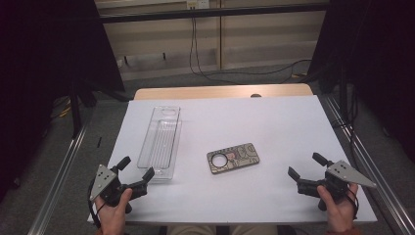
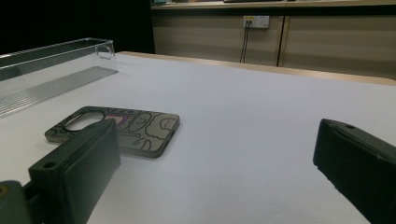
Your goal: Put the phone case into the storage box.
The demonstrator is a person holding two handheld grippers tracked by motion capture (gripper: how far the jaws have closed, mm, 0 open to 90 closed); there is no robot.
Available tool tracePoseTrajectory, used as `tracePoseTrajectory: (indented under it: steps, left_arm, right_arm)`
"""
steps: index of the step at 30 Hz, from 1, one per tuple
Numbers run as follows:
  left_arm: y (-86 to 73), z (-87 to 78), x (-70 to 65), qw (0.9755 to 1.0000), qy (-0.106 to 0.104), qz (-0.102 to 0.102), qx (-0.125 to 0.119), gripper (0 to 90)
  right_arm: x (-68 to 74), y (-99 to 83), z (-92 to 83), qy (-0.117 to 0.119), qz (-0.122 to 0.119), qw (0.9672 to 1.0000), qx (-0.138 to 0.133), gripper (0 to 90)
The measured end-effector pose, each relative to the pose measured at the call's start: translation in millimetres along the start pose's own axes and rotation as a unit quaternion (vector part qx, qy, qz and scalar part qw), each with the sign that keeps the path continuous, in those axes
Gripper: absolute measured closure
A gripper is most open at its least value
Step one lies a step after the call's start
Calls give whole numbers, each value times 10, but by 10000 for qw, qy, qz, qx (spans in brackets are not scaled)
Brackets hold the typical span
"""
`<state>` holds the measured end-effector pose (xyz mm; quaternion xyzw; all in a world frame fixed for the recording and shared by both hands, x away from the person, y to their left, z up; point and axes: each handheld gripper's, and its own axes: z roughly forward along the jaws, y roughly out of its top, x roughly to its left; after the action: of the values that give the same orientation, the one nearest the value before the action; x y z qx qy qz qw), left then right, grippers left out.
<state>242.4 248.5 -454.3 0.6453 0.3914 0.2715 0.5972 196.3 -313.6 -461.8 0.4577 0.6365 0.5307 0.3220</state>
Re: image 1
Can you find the person's right hand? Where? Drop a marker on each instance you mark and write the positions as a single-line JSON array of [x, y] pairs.
[[339, 212]]

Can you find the person's left leg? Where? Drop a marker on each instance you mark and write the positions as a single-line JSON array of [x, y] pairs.
[[192, 230]]

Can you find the person's leg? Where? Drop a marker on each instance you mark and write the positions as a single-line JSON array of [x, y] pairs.
[[192, 230], [253, 230]]

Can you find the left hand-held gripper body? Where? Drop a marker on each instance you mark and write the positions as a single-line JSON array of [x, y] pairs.
[[109, 189]]

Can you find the white wall outlet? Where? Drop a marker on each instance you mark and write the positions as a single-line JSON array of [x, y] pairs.
[[197, 4]]

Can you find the aluminium rail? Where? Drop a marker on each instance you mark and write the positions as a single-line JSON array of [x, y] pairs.
[[375, 169], [55, 186]]

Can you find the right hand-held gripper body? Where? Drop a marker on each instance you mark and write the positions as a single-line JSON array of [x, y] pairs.
[[337, 182]]

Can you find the black curtain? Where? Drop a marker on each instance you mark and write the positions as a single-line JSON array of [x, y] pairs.
[[375, 65], [39, 65]]

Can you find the black horizontal bar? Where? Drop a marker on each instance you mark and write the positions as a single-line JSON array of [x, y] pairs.
[[212, 12]]

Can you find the person's right leg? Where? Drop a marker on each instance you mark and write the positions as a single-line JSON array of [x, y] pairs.
[[253, 230]]

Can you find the white table mat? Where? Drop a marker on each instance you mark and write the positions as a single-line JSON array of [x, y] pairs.
[[267, 130]]

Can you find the person's left hand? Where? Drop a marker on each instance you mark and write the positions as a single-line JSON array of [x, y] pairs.
[[112, 215]]

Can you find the black metal stand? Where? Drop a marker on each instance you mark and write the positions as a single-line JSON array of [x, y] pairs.
[[75, 111]]

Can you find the clear plastic tray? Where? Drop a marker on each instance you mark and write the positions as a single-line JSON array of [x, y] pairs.
[[161, 140]]

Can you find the patterned phone case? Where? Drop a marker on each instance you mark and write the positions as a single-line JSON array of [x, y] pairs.
[[233, 158]]

